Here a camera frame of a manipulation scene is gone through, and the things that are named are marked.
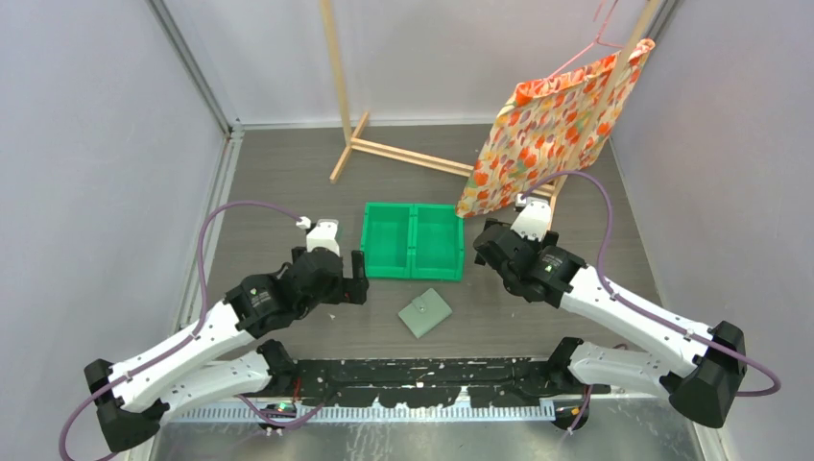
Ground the sage green card holder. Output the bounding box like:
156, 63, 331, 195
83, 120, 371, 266
398, 288, 452, 339

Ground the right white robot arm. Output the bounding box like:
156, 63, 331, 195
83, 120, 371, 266
473, 220, 747, 428

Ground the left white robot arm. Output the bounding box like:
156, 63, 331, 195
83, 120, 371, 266
84, 247, 370, 453

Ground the green plastic double bin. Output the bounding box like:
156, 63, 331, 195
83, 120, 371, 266
360, 202, 466, 281

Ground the wooden clothes rack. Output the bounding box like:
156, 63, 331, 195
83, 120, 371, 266
318, 0, 666, 240

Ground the floral orange fabric bag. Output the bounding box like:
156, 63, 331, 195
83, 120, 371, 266
455, 38, 656, 218

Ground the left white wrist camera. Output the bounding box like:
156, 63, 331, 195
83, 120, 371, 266
306, 219, 341, 256

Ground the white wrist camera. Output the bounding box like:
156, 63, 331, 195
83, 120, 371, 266
511, 194, 553, 241
306, 219, 341, 256

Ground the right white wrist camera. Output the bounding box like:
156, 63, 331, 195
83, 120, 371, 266
511, 194, 553, 241

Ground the aluminium rail with slots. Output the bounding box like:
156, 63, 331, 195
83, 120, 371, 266
173, 400, 556, 424

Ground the aluminium corner frame post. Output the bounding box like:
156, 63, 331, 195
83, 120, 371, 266
146, 0, 236, 137

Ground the pink wire hanger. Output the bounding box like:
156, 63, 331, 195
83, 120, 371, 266
547, 0, 623, 79

